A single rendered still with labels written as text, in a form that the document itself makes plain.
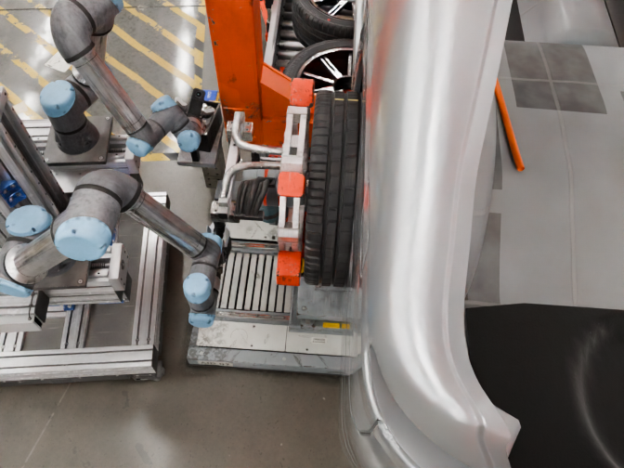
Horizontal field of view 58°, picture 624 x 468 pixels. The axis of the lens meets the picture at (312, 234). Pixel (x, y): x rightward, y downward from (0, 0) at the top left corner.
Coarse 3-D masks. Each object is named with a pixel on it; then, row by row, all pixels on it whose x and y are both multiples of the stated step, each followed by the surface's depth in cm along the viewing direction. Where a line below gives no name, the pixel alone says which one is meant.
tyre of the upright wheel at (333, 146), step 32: (320, 96) 175; (352, 96) 177; (320, 128) 165; (352, 128) 165; (320, 160) 161; (352, 160) 161; (320, 192) 161; (352, 192) 161; (320, 224) 164; (352, 224) 164; (320, 256) 170
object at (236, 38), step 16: (208, 0) 186; (224, 0) 185; (240, 0) 185; (256, 0) 195; (208, 16) 191; (224, 16) 190; (240, 16) 190; (256, 16) 197; (224, 32) 196; (240, 32) 196; (256, 32) 200; (224, 48) 202; (240, 48) 202; (256, 48) 203; (224, 64) 208; (240, 64) 208; (256, 64) 208; (224, 80) 215; (240, 80) 214; (256, 80) 214; (224, 96) 222; (240, 96) 222; (256, 96) 221; (224, 112) 230; (256, 112) 228; (256, 128) 236; (256, 144) 246
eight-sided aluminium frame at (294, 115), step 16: (288, 112) 175; (304, 112) 176; (288, 128) 172; (304, 128) 172; (288, 144) 169; (304, 144) 171; (288, 160) 166; (304, 160) 215; (288, 208) 218; (304, 208) 217; (288, 224) 171; (288, 240) 172
